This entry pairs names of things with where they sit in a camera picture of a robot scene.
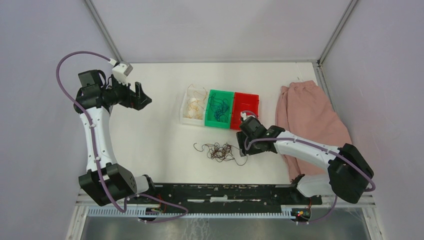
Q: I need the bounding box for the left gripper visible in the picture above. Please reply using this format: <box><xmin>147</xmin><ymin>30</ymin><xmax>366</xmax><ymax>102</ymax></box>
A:
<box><xmin>102</xmin><ymin>74</ymin><xmax>152</xmax><ymax>111</ymax></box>

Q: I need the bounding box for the cable pile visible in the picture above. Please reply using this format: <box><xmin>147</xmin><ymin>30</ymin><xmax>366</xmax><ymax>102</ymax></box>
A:
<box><xmin>193</xmin><ymin>142</ymin><xmax>249</xmax><ymax>167</ymax></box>

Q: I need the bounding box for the dark thin cable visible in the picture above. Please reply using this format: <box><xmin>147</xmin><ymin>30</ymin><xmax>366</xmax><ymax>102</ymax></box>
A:
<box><xmin>207</xmin><ymin>92</ymin><xmax>233</xmax><ymax>123</ymax></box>

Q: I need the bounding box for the yellow cable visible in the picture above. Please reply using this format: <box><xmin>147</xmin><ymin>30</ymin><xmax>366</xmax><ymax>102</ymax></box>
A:
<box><xmin>183</xmin><ymin>84</ymin><xmax>210</xmax><ymax>120</ymax></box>

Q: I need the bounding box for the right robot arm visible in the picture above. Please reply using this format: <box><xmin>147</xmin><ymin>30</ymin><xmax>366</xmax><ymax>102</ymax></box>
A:
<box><xmin>236</xmin><ymin>112</ymin><xmax>376</xmax><ymax>204</ymax></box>

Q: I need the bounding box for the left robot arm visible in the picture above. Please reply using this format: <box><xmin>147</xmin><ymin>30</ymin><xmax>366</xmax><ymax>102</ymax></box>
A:
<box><xmin>74</xmin><ymin>69</ymin><xmax>158</xmax><ymax>206</ymax></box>

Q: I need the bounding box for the red plastic bin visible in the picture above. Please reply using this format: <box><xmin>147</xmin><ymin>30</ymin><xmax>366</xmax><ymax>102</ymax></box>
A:
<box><xmin>230</xmin><ymin>92</ymin><xmax>260</xmax><ymax>131</ymax></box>

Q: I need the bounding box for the clear plastic bin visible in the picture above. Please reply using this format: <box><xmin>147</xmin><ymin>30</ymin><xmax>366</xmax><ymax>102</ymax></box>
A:
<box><xmin>179</xmin><ymin>84</ymin><xmax>209</xmax><ymax>127</ymax></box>

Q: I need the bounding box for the green plastic bin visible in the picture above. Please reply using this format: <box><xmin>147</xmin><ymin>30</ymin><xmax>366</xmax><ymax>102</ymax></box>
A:
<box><xmin>204</xmin><ymin>89</ymin><xmax>235</xmax><ymax>129</ymax></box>

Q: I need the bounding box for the pink cloth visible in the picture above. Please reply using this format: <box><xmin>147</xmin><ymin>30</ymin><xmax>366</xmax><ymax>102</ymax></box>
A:
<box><xmin>275</xmin><ymin>80</ymin><xmax>354</xmax><ymax>182</ymax></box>

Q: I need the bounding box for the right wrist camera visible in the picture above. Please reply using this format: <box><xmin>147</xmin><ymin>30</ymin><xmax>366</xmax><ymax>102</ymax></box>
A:
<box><xmin>240</xmin><ymin>110</ymin><xmax>256</xmax><ymax>122</ymax></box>

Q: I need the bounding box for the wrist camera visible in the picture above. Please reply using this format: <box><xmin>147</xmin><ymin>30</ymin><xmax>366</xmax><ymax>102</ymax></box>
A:
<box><xmin>111</xmin><ymin>62</ymin><xmax>134</xmax><ymax>87</ymax></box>
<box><xmin>240</xmin><ymin>110</ymin><xmax>256</xmax><ymax>122</ymax></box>

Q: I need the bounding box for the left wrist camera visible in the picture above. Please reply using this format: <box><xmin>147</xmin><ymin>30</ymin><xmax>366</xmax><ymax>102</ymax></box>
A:
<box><xmin>111</xmin><ymin>62</ymin><xmax>134</xmax><ymax>87</ymax></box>

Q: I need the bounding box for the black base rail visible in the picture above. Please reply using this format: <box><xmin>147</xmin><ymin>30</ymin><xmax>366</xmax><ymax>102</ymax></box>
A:
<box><xmin>151</xmin><ymin>183</ymin><xmax>323</xmax><ymax>214</ymax></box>

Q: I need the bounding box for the white cable duct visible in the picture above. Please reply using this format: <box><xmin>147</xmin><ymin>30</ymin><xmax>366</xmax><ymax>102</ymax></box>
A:
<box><xmin>87</xmin><ymin>206</ymin><xmax>295</xmax><ymax>220</ymax></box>

